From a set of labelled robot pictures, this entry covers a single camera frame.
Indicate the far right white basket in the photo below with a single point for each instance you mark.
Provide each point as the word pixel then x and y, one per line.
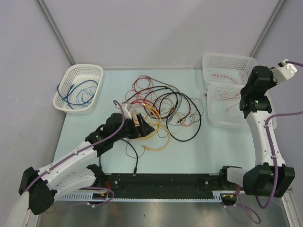
pixel 219 68

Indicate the white basket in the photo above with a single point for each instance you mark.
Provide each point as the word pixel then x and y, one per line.
pixel 223 110
pixel 78 90
pixel 219 68

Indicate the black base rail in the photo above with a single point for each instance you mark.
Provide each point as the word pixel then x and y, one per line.
pixel 162 186

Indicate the left white basket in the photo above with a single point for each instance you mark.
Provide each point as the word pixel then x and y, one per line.
pixel 78 90

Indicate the near right white basket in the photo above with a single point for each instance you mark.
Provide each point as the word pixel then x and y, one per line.
pixel 223 110

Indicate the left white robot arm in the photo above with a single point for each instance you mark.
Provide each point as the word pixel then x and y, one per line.
pixel 39 189

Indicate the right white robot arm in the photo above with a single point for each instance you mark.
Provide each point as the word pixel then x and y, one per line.
pixel 270 176

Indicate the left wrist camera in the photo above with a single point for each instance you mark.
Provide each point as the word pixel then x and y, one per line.
pixel 126 109

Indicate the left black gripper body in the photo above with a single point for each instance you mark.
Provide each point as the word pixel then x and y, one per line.
pixel 131 131

